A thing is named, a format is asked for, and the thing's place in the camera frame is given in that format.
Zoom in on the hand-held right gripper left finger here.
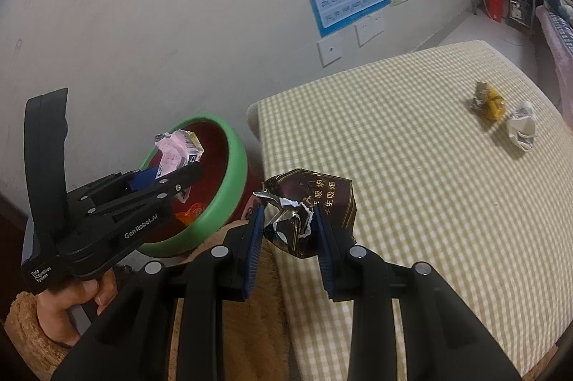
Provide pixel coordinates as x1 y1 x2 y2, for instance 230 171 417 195
51 205 266 381

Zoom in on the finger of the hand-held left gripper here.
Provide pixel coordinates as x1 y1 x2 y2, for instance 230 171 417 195
91 162 205 226
67 166 162 208

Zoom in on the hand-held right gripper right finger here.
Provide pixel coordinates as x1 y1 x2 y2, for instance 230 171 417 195
313 204 522 381

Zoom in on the pink wrapper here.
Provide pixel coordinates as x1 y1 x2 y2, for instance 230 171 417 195
154 129 192 176

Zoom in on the green bin with red inside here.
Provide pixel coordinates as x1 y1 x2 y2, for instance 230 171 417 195
138 114 249 258

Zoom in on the dark brown snack wrapper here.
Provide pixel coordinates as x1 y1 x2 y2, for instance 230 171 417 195
253 168 357 260

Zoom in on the person's left forearm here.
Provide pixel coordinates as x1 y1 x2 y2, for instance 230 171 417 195
4 290 90 381

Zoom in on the person's left hand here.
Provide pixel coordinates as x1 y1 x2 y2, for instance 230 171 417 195
37 271 119 349

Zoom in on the yellow wrapper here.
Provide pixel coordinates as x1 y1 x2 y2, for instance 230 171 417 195
470 82 506 121

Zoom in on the crumpled silver white wrapper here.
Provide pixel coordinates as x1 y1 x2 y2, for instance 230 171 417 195
506 101 538 153

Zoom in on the red bag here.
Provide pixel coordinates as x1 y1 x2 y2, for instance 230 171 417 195
487 0 507 23

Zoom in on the striped pink bedding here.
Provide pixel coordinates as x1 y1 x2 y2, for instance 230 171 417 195
535 0 573 115

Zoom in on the white wall socket plate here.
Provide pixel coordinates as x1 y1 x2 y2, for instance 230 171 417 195
317 37 345 68
355 14 386 47

